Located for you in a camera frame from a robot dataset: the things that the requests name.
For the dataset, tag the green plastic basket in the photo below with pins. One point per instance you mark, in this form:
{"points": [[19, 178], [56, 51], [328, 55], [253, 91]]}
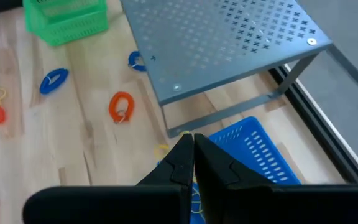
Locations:
{"points": [[73, 28]]}

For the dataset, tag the grey perforated metal shelf riser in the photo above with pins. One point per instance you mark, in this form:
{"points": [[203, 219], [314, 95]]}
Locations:
{"points": [[213, 46]]}

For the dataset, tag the blue plastic basket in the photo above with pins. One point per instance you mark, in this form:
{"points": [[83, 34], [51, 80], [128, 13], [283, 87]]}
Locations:
{"points": [[259, 149]]}

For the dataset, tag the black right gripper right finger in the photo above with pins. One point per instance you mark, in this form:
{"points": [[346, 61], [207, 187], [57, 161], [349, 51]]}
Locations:
{"points": [[213, 174]]}

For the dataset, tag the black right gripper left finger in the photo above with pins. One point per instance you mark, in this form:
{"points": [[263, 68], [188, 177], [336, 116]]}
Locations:
{"points": [[179, 168]]}

